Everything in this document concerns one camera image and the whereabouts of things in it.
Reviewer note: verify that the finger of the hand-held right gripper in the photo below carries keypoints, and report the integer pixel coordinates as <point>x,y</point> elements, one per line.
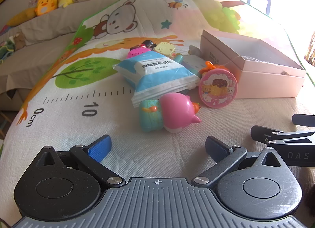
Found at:
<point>260,133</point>
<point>302,120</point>

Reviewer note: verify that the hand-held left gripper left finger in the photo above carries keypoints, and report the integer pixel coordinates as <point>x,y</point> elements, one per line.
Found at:
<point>99,148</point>

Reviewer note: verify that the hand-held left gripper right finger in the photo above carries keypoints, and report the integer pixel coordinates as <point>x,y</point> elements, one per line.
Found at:
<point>217,147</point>

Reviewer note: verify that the pink cardboard box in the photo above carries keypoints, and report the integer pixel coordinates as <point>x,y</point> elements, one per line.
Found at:
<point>270,85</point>

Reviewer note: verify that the pink pig toy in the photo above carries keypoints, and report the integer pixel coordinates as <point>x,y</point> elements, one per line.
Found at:
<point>174,109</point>

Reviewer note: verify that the round pink bear-print toy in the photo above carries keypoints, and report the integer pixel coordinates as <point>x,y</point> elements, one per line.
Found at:
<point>217,87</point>

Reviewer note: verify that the orange plastic toy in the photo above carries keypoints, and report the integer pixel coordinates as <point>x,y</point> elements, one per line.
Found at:
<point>208,66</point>

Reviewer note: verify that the blue white wipes packet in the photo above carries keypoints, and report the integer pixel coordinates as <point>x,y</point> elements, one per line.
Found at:
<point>157,75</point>

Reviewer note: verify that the teal plastic toy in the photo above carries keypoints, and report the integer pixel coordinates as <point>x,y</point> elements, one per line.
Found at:
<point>177,58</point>

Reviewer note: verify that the pink plastic basket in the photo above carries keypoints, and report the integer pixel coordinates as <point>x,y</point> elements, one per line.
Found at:
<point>137,52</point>

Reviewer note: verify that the printed cartoon play mat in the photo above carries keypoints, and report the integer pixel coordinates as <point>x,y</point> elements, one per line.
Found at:
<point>98,90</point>

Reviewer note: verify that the small white card box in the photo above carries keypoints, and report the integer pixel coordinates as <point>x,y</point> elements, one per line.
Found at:
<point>194,61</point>

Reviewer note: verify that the small grey toy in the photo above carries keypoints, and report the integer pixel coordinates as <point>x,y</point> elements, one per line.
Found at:
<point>193,50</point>

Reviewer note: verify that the pale yellow plastic toy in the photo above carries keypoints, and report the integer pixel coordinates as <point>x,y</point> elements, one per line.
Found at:
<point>164,48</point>

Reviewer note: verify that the beige covered sofa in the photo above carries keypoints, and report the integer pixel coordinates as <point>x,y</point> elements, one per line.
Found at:
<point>37,53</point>

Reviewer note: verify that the black-haired red doll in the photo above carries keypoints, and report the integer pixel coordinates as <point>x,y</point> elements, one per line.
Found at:
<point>147,44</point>

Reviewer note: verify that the brown plush toy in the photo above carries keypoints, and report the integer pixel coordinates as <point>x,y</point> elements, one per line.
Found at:
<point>19,40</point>

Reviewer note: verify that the long yellow plush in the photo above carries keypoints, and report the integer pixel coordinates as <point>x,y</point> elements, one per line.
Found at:
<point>21,17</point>

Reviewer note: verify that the yellow duck plush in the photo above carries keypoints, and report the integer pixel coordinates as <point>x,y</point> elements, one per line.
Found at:
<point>45,3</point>

